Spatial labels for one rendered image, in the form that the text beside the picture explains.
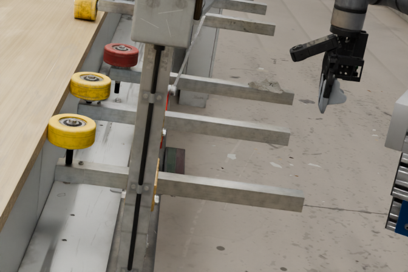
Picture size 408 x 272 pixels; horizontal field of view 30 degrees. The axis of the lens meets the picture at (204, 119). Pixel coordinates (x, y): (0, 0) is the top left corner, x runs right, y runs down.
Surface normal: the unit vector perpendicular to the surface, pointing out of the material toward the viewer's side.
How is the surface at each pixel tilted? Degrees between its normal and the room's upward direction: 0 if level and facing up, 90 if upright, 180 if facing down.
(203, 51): 90
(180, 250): 0
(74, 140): 90
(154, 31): 90
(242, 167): 0
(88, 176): 90
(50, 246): 0
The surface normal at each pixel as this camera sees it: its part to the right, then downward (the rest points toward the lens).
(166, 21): 0.01, 0.35
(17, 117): 0.15, -0.93
